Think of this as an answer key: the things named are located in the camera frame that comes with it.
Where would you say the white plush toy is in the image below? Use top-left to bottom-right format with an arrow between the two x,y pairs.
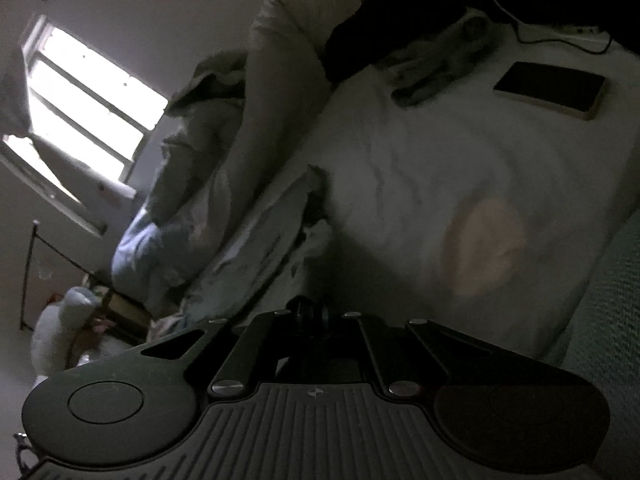
30,285 -> 101,377

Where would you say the grey crumpled cloth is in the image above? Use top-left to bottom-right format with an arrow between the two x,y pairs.
165,50 -> 251,117

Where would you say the wooden bedside stand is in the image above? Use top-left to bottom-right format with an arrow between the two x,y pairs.
85,280 -> 157,347

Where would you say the black cable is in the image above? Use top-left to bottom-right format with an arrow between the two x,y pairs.
515,10 -> 613,56

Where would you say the black garment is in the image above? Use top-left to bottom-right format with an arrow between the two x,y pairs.
322,0 -> 640,83

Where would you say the black metal clothes rack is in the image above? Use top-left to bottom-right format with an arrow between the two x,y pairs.
19,219 -> 103,332

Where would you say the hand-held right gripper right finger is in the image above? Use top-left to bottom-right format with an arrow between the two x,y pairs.
324,310 -> 502,400

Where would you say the white duvet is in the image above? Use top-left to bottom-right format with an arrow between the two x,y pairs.
110,0 -> 361,311

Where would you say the grey striped garment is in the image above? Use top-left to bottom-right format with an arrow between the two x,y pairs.
185,162 -> 335,322

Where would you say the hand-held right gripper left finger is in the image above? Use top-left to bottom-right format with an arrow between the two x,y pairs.
140,309 -> 307,398

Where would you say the barred window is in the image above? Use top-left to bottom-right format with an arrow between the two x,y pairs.
0,12 -> 168,237

